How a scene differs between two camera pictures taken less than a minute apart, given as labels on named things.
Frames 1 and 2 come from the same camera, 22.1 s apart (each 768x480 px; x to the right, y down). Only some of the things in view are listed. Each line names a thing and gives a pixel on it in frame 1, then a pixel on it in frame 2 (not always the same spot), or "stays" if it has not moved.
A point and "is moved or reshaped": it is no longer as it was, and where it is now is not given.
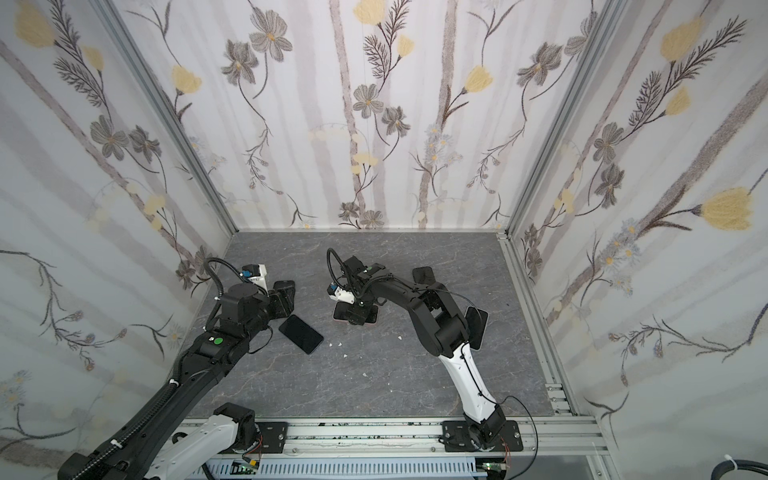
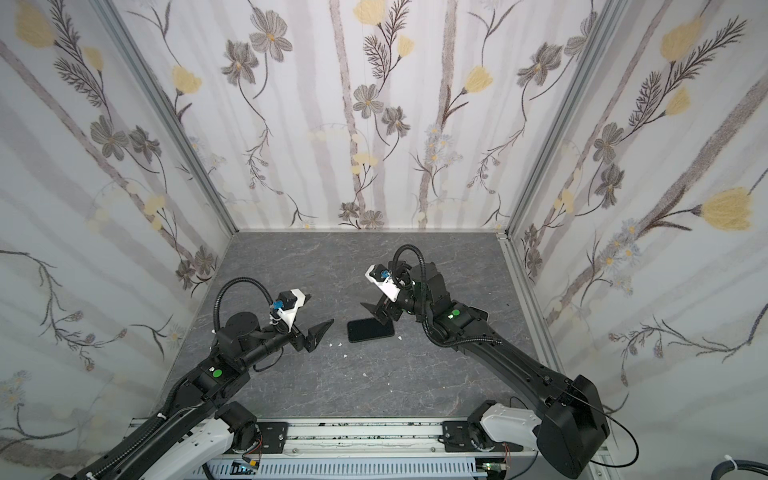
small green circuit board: x=238 y=468 stays
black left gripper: x=282 y=303 to x=311 y=340
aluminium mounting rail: x=558 y=438 stays
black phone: x=301 y=333 is moved or reshaped
